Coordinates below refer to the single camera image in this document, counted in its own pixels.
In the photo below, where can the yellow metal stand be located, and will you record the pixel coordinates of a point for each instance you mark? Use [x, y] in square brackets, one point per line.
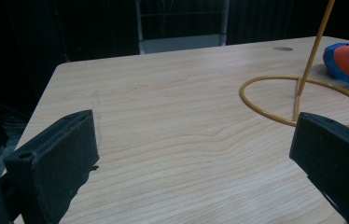
[311, 59]

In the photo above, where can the grey metal rack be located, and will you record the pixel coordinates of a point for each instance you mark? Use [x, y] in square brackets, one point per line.
[180, 42]

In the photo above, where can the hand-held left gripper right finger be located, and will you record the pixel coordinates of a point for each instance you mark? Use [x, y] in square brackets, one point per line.
[337, 149]

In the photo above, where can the blue and orange toy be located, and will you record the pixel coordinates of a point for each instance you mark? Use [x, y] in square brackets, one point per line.
[346, 63]

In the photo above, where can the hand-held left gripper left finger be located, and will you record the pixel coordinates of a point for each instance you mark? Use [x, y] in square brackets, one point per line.
[54, 155]

